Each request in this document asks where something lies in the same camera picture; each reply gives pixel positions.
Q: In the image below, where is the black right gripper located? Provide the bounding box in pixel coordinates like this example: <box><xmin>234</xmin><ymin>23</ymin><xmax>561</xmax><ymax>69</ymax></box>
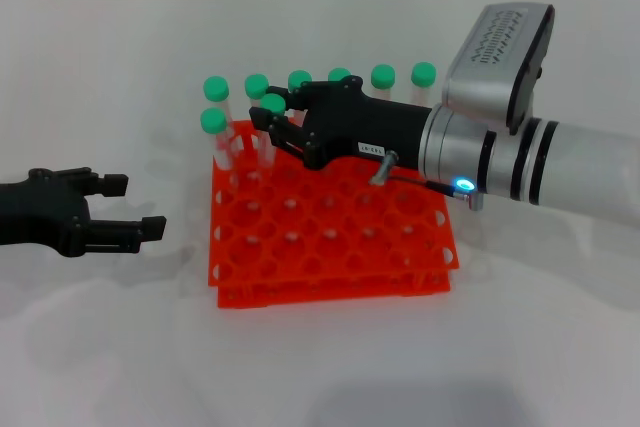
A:
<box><xmin>248</xmin><ymin>75</ymin><xmax>434</xmax><ymax>171</ymax></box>

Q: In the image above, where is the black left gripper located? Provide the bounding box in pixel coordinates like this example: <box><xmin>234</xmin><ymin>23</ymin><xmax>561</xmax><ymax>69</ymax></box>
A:
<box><xmin>0</xmin><ymin>166</ymin><xmax>167</xmax><ymax>259</ymax></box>

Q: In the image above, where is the orange test tube rack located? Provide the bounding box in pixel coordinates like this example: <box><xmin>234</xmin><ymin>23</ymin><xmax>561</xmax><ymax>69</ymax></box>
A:
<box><xmin>206</xmin><ymin>119</ymin><xmax>460</xmax><ymax>309</ymax></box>

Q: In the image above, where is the silver vented box housing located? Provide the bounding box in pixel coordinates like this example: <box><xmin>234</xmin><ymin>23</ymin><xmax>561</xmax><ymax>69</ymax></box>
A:
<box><xmin>440</xmin><ymin>2</ymin><xmax>557</xmax><ymax>136</ymax></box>

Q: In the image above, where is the black cable with silver connector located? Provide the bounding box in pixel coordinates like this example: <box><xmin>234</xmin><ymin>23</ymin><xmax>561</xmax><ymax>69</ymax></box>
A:
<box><xmin>368</xmin><ymin>148</ymin><xmax>486</xmax><ymax>211</ymax></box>

